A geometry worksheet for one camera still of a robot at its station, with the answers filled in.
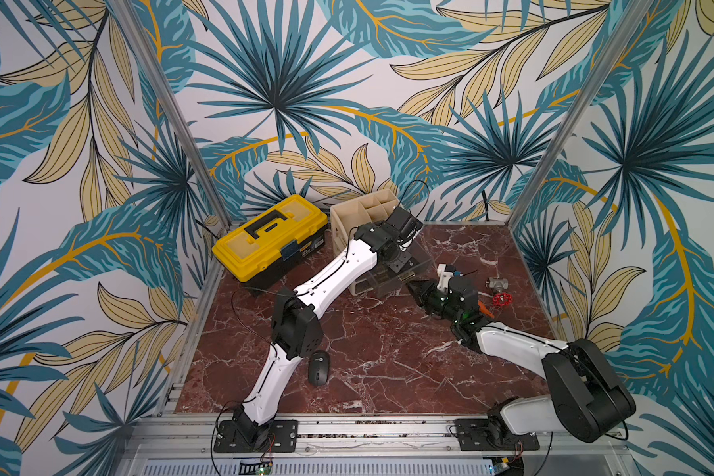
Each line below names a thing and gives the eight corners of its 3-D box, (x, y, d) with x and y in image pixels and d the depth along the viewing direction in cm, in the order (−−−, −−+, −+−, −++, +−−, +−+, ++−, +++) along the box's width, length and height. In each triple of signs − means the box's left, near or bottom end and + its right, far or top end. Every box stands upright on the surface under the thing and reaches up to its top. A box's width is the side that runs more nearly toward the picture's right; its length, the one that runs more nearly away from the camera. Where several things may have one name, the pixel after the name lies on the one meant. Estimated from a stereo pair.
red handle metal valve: (490, 306, 99) (495, 300, 96) (483, 283, 105) (487, 277, 102) (511, 306, 99) (516, 301, 96) (502, 283, 105) (507, 277, 102)
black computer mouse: (308, 386, 83) (306, 383, 81) (311, 353, 89) (310, 350, 87) (328, 386, 83) (327, 383, 81) (330, 353, 89) (329, 350, 87)
